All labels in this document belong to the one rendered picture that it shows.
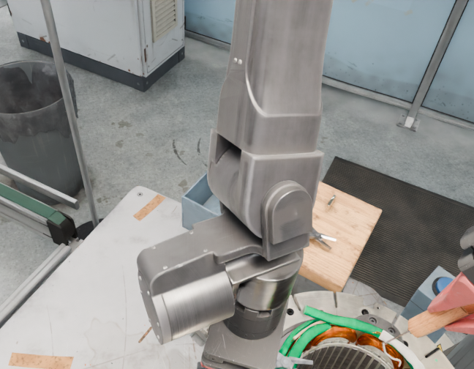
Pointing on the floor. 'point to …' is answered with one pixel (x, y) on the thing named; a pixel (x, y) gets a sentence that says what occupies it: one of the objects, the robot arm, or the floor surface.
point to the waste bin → (42, 157)
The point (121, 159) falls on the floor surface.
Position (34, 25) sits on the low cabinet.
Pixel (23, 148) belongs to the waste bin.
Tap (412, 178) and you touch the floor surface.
